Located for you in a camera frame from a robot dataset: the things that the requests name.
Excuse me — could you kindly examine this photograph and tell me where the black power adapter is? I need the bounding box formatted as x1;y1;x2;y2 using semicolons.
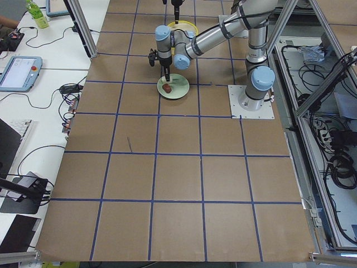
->
59;84;83;94

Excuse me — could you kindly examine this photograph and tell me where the brown bun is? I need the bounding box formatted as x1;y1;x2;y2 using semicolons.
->
162;84;172;93

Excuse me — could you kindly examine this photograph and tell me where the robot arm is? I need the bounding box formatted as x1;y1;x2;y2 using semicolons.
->
148;1;278;112

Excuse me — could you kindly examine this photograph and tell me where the aluminium frame post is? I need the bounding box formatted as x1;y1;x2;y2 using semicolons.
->
64;0;98;59

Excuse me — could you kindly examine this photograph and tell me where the green plate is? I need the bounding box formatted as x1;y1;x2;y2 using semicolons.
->
157;74;190;99

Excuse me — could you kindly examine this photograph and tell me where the green drink bottle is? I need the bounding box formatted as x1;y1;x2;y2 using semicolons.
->
26;0;49;29

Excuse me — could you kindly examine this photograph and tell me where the yellow steamer layer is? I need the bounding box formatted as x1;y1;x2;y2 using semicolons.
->
167;20;199;35

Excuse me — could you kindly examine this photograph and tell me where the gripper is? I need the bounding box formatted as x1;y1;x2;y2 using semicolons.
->
148;49;172;84
162;0;185;24

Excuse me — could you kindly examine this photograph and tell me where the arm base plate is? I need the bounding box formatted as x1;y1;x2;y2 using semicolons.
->
219;14;248;39
228;85;274;120

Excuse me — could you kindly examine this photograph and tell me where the white keyboard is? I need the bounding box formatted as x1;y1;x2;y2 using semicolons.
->
9;119;35;143

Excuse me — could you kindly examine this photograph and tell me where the blue teach pendant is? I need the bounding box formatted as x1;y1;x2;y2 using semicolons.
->
1;56;42;93
45;0;69;17

